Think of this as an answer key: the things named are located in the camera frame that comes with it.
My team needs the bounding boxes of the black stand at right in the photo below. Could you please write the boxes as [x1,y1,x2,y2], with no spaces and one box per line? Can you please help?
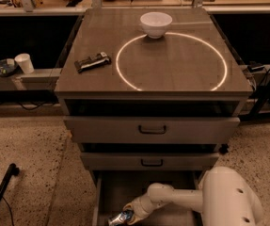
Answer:
[243,60,270,121]

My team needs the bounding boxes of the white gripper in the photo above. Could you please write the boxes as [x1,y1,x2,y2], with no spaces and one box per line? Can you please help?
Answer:
[123,194,156,225]

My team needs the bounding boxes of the middle drawer with handle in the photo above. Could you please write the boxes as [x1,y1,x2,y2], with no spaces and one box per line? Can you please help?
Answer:
[81,153,218,170]

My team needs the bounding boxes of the grey side ledge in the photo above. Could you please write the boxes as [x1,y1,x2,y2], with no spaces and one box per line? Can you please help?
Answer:
[0,68,61,91]

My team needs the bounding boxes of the top drawer with handle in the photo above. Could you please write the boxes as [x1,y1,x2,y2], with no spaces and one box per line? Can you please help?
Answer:
[64,116,240,144]

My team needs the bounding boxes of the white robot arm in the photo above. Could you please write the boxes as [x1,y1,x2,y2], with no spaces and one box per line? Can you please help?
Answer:
[123,167,263,226]

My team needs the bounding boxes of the drawer with handle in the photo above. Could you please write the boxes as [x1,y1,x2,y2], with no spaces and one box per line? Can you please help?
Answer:
[64,116,240,144]
[81,153,218,170]

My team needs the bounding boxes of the open bottom drawer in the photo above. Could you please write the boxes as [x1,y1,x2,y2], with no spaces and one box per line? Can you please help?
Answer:
[92,170,204,226]

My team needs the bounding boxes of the dark snack bar wrapper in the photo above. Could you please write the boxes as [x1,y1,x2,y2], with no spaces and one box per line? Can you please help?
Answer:
[74,52,111,73]

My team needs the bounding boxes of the grey drawer cabinet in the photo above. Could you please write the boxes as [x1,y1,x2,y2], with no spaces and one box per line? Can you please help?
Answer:
[55,7,253,226]

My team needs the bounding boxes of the white ceramic bowl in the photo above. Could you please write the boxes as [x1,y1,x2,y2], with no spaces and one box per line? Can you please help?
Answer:
[140,12,172,39]

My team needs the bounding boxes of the dark round plate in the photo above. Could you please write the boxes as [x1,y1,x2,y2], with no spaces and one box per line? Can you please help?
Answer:
[0,58,18,77]

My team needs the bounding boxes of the white paper cup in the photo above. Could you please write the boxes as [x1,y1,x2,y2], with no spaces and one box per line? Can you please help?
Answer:
[14,53,34,74]

